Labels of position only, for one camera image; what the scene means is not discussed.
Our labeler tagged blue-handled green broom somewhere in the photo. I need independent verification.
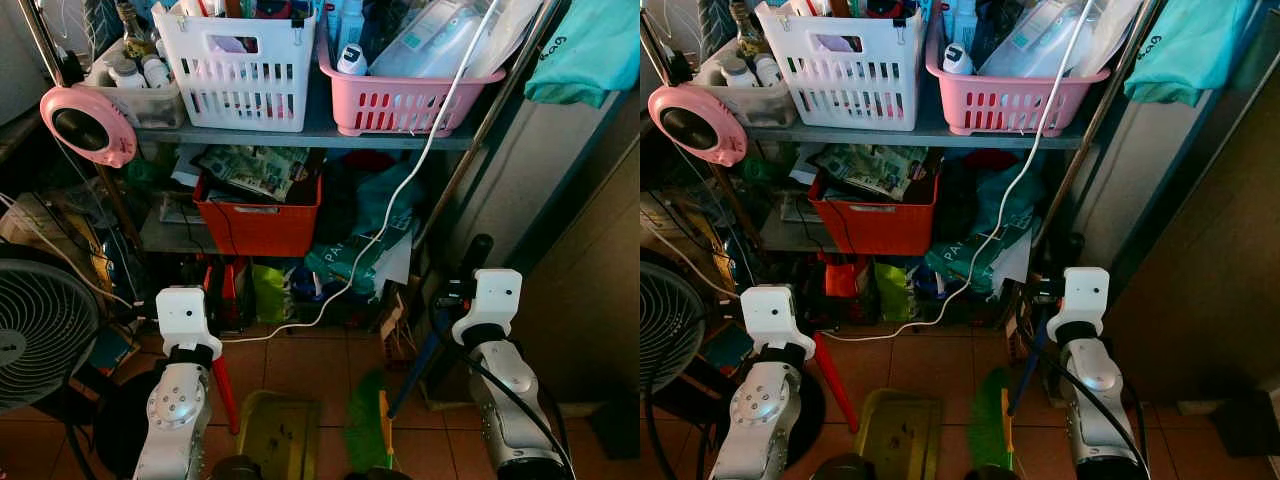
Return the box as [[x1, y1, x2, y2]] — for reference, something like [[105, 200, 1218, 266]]
[[966, 232, 1086, 473], [343, 234, 496, 473]]

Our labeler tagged red-handled olive dustpan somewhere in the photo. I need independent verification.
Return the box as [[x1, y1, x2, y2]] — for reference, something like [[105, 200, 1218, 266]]
[[812, 330, 944, 480], [207, 350, 323, 480]]

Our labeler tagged grey floor fan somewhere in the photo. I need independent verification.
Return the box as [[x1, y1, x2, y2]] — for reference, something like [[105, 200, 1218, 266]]
[[0, 245, 101, 413], [640, 262, 709, 396]]

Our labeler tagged teal printed shopping bag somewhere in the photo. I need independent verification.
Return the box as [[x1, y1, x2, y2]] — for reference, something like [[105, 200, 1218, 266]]
[[305, 225, 416, 297], [925, 225, 1033, 297]]

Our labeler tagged green plastic bag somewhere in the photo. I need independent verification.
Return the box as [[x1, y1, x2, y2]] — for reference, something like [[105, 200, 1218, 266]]
[[875, 260, 917, 322], [250, 262, 292, 323]]

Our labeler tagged red plastic bin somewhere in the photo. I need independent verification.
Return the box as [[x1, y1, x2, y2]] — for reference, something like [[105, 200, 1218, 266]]
[[193, 172, 323, 258], [808, 172, 939, 256]]

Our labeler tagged pink slotted plastic basket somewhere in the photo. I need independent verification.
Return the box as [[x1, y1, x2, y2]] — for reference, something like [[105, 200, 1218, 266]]
[[318, 25, 509, 138], [925, 25, 1111, 138]]

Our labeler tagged orange plastic bag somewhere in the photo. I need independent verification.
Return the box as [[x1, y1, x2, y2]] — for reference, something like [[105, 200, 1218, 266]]
[[825, 256, 872, 300], [205, 258, 247, 301]]

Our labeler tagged wooden pole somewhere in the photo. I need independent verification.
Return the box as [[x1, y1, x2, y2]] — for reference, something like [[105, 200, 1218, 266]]
[[413, 0, 563, 251], [1033, 0, 1167, 251]]

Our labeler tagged grey metal shelf rack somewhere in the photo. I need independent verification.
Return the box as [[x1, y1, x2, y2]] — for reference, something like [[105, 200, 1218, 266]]
[[15, 0, 561, 331], [640, 0, 1166, 331]]

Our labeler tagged green printed paper pack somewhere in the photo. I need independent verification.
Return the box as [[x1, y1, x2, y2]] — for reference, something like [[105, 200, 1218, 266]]
[[815, 143, 927, 200], [195, 145, 311, 202]]

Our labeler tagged clear plastic pouch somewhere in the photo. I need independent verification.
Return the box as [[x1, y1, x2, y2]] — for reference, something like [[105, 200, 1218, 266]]
[[370, 0, 546, 80], [980, 0, 1143, 80]]

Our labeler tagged teal cloth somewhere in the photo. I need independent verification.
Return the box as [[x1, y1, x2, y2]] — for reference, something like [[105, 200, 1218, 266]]
[[524, 0, 641, 108], [1124, 0, 1263, 108]]

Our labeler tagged white slotted plastic basket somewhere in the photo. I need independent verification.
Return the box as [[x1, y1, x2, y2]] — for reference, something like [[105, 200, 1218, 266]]
[[152, 0, 319, 133], [755, 0, 926, 133]]

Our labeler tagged clear plastic box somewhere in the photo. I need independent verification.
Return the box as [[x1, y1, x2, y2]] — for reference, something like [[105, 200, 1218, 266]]
[[695, 40, 798, 128], [85, 40, 188, 129]]

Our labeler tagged glass bottle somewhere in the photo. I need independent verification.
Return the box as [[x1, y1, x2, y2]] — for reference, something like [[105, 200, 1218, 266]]
[[728, 0, 766, 59], [115, 0, 153, 61]]

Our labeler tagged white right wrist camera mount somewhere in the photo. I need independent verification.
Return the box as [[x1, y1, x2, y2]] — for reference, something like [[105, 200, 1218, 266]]
[[452, 268, 524, 346], [1047, 267, 1111, 341]]

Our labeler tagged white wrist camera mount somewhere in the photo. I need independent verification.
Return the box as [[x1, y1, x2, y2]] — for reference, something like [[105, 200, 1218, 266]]
[[452, 268, 524, 346], [740, 285, 816, 348], [1047, 267, 1111, 341], [155, 287, 223, 351]]

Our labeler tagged white cable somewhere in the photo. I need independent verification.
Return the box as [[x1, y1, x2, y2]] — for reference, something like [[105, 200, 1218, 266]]
[[220, 0, 501, 346], [828, 0, 1096, 343]]

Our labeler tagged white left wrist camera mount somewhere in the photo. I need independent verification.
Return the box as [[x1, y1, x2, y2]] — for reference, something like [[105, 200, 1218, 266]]
[[155, 287, 223, 351], [740, 285, 816, 348]]

